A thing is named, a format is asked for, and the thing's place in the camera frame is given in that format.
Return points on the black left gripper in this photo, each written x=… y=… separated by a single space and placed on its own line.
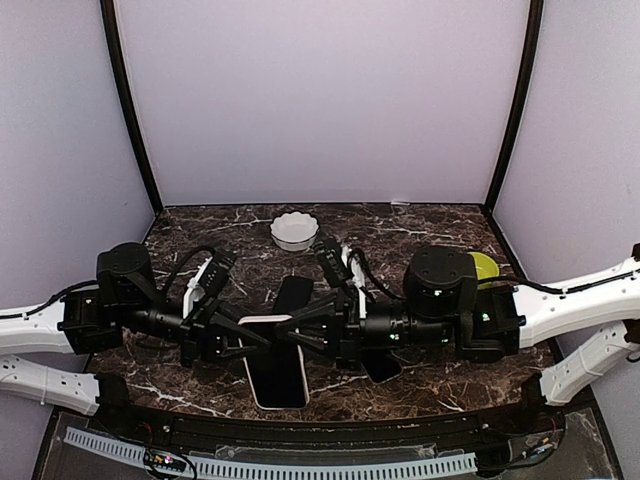
x=200 y=333

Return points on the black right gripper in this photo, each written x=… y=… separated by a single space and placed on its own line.
x=346 y=331

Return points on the black phone case with ring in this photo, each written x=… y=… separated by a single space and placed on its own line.
x=295 y=293

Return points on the pink phone case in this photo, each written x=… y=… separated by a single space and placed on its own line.
x=302 y=370

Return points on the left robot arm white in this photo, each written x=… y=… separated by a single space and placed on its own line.
x=91 y=317

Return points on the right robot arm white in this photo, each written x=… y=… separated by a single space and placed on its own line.
x=444 y=301

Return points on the white scalloped ceramic bowl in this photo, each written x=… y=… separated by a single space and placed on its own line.
x=294 y=231

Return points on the green circuit board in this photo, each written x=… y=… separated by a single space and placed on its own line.
x=163 y=462

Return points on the green bowl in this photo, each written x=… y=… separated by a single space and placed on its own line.
x=487 y=270

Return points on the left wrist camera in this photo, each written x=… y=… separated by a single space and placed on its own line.
x=209 y=280

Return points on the white slotted cable duct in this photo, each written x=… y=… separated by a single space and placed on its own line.
x=244 y=463

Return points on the black front rail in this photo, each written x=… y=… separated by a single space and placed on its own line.
x=455 y=405

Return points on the black frame post left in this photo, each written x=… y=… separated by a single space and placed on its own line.
x=127 y=106

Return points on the black frame post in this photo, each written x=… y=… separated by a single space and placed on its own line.
x=127 y=106
x=521 y=89

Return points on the black frame post right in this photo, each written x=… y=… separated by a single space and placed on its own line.
x=521 y=89

